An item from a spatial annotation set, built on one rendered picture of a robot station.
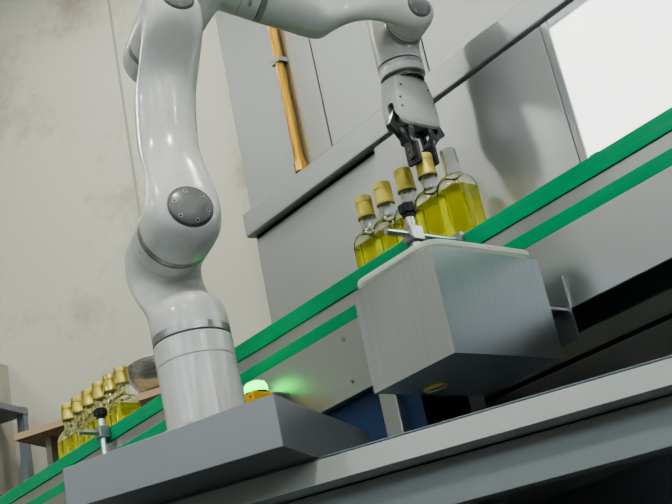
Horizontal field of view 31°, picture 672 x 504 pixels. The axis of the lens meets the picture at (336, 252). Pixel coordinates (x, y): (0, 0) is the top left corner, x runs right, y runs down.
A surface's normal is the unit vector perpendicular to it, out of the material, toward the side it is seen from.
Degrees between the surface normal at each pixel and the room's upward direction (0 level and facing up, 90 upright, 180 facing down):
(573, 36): 90
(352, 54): 90
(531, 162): 90
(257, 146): 90
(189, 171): 61
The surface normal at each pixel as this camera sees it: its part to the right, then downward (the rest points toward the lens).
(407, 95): 0.50, -0.40
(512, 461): -0.39, -0.27
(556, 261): -0.77, -0.09
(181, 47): 0.45, 0.25
